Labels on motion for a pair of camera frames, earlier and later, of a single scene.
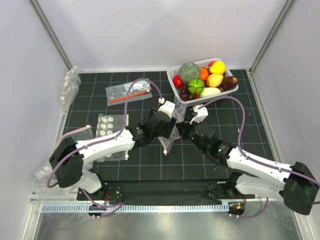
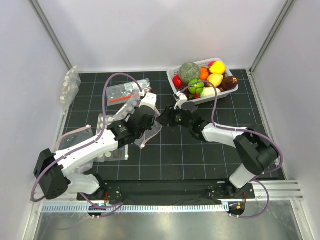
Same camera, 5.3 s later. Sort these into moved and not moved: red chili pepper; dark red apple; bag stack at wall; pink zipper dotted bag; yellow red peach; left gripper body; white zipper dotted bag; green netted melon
Moved: left gripper body; pink zipper dotted bag
Not moved: bag stack at wall; white zipper dotted bag; yellow red peach; dark red apple; green netted melon; red chili pepper
